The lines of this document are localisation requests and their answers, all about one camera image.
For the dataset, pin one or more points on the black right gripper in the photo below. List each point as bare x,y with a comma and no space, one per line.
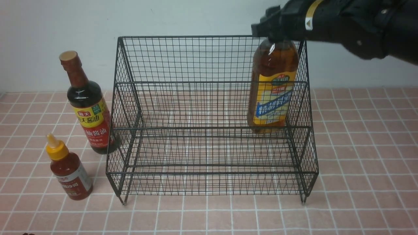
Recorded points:
297,20

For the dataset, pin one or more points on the large amber cooking wine bottle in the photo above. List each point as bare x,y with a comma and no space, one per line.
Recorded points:
274,72

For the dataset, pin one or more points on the black wire mesh shelf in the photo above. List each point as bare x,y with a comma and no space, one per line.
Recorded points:
179,111

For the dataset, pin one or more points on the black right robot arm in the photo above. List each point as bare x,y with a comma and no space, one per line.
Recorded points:
367,28

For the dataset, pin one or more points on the small red chili sauce bottle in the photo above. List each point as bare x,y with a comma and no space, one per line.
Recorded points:
68,169

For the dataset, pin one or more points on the dark soy sauce bottle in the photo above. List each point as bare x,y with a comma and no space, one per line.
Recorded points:
86,98

